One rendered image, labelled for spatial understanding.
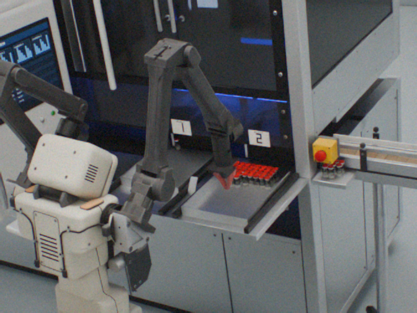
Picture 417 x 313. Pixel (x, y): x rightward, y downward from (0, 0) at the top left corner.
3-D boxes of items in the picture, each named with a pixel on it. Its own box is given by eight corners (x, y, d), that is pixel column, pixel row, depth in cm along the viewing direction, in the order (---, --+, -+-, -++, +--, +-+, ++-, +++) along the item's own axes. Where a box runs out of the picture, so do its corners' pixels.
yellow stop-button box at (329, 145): (321, 153, 295) (320, 135, 292) (340, 155, 291) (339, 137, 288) (313, 162, 289) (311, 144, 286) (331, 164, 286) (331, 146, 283)
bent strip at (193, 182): (193, 189, 298) (190, 176, 296) (200, 190, 297) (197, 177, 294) (172, 208, 288) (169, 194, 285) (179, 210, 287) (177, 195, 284)
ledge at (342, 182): (327, 166, 306) (327, 162, 305) (360, 171, 299) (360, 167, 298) (312, 184, 295) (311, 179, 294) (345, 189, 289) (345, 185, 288)
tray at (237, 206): (228, 169, 309) (227, 161, 307) (290, 180, 296) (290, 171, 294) (182, 215, 284) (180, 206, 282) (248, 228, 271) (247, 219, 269)
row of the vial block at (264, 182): (228, 179, 301) (227, 169, 299) (272, 187, 293) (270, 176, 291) (225, 182, 300) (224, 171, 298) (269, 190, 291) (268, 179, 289)
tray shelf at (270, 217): (160, 148, 337) (159, 144, 336) (316, 172, 302) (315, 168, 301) (90, 205, 302) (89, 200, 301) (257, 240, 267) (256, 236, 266)
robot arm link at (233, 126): (203, 115, 256) (227, 121, 252) (222, 100, 264) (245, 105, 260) (205, 148, 262) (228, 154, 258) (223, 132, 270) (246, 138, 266)
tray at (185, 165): (169, 146, 334) (168, 138, 332) (224, 154, 321) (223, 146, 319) (121, 185, 309) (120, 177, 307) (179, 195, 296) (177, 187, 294)
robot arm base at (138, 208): (106, 212, 225) (139, 222, 219) (118, 187, 228) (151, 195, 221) (123, 224, 232) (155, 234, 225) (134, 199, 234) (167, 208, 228)
